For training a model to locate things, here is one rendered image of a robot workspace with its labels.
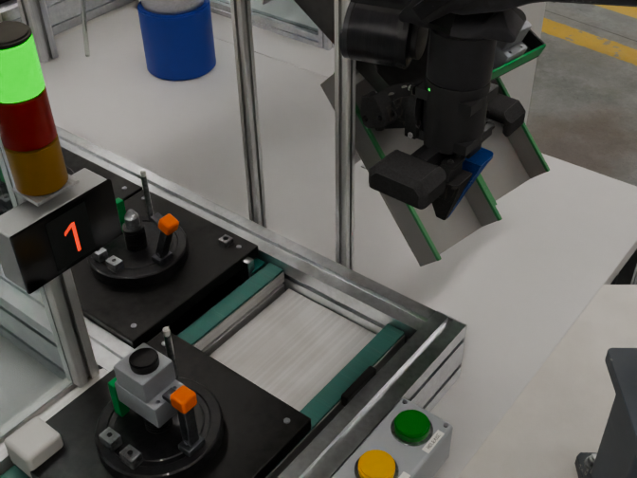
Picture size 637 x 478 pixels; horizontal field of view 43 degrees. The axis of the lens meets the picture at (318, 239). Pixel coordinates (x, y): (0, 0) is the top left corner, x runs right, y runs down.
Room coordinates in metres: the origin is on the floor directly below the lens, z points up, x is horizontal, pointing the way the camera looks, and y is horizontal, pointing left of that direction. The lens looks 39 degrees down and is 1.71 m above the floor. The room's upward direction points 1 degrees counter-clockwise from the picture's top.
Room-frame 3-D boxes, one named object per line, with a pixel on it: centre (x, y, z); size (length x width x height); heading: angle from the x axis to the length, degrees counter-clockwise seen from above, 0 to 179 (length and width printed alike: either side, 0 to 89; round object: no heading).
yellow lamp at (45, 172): (0.66, 0.27, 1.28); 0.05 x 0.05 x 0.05
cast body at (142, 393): (0.59, 0.19, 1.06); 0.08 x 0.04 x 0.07; 51
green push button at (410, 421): (0.59, -0.10, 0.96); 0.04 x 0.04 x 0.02
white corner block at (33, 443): (0.57, 0.32, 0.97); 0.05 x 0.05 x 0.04; 51
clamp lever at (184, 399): (0.55, 0.15, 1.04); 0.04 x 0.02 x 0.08; 51
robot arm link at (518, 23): (0.65, -0.13, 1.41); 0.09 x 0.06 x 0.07; 66
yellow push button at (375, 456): (0.53, -0.06, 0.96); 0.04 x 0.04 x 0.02
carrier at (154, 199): (0.89, 0.26, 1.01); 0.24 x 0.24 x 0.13; 51
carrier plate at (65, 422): (0.58, 0.18, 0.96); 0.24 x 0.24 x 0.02; 51
